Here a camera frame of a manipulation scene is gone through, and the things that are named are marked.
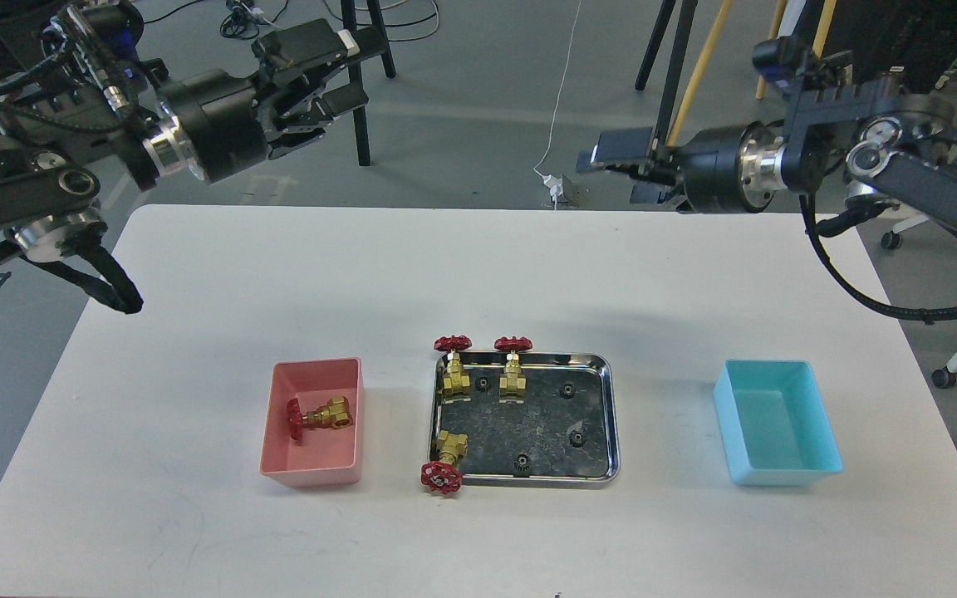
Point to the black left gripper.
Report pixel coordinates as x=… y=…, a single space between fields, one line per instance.
x=215 y=125

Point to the black tripod stand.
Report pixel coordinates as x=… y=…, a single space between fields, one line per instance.
x=349 y=18

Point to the steel tray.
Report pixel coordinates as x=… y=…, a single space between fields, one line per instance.
x=539 y=426

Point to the black cabinet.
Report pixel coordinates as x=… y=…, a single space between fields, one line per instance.
x=917 y=37

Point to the brass valve top left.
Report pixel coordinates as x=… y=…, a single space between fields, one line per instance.
x=455 y=382

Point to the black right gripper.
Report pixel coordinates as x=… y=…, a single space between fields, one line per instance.
x=728 y=170

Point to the pink plastic box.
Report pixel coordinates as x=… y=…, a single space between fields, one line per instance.
x=313 y=432

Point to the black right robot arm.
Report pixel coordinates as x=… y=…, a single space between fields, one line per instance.
x=849 y=150

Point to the blue plastic box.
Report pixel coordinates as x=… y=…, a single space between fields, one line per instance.
x=774 y=425

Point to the white power adapter with cable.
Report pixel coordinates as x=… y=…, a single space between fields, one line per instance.
x=554 y=182

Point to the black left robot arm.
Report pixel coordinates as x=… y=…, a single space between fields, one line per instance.
x=73 y=90

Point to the brass valve red wheel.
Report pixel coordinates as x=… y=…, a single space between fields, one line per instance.
x=335 y=415

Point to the brass valve bottom left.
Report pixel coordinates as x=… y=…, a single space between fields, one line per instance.
x=442 y=474

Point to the brass valve top middle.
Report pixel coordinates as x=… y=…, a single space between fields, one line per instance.
x=513 y=384

